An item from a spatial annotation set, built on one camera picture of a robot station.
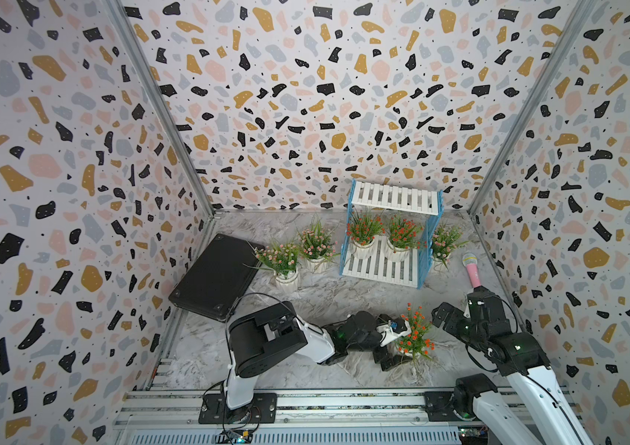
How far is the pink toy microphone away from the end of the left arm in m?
0.43

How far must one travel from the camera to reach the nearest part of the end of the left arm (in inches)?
28.8

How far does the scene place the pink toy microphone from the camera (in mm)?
1010
